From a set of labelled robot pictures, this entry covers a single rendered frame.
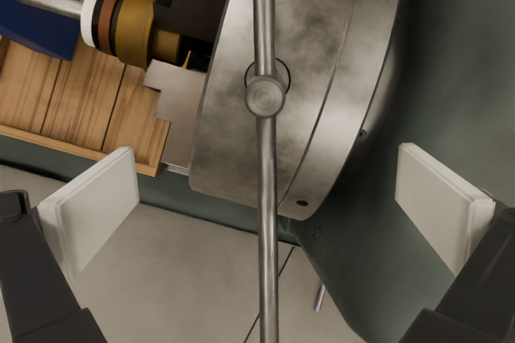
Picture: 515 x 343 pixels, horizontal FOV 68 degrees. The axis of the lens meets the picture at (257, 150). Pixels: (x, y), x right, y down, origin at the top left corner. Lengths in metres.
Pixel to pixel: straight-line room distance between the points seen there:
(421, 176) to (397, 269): 0.15
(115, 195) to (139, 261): 1.45
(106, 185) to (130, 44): 0.28
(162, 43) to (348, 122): 0.22
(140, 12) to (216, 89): 0.16
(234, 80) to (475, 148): 0.18
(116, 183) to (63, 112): 0.52
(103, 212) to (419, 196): 0.13
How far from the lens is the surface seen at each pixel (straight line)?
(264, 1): 0.21
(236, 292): 1.62
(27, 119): 0.72
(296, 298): 1.64
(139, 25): 0.42
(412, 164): 0.18
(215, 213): 0.99
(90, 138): 0.67
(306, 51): 0.29
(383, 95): 0.35
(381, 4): 0.31
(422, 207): 0.17
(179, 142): 0.42
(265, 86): 0.20
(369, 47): 0.30
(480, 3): 0.34
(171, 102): 0.42
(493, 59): 0.32
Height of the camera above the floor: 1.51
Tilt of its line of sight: 88 degrees down
